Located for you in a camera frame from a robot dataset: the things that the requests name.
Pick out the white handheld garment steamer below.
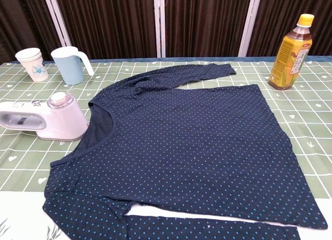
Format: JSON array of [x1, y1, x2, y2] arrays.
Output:
[[0, 91, 90, 142]]

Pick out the dark navy dotted shirt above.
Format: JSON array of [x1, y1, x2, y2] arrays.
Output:
[[42, 63, 329, 240]]

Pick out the dark folding screen white frames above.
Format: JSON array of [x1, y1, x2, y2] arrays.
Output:
[[0, 0, 332, 65]]

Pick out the yellow tea bottle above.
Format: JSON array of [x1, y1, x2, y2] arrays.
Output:
[[268, 13, 315, 91]]

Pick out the green checkered tablecloth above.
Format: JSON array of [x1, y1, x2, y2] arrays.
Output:
[[0, 58, 332, 240]]

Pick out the light blue pitcher white handle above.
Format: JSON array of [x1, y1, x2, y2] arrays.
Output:
[[50, 46, 95, 86]]

